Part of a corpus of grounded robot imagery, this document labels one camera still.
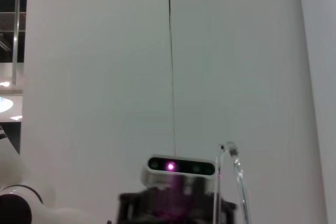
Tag black robot head mount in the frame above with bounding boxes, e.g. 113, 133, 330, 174
117, 176, 239, 224

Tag silver head camera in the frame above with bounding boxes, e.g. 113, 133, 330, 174
141, 154, 221, 195

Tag grey ceiling pole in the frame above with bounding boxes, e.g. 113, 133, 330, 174
10, 0, 22, 89

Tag clear plastic glasses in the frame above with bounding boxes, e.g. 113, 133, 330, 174
214, 141, 253, 224

